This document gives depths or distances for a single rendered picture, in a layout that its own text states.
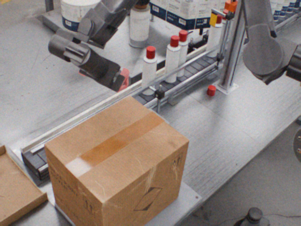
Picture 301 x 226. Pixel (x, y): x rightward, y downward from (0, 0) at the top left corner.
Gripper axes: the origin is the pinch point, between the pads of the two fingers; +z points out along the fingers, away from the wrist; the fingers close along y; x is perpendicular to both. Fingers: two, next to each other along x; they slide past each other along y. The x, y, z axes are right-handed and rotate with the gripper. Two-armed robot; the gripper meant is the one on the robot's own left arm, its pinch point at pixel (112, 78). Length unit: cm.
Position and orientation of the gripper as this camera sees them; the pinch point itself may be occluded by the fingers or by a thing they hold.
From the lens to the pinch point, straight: 112.6
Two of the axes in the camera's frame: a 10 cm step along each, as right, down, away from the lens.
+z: 3.2, 2.1, 9.2
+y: -8.3, -4.2, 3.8
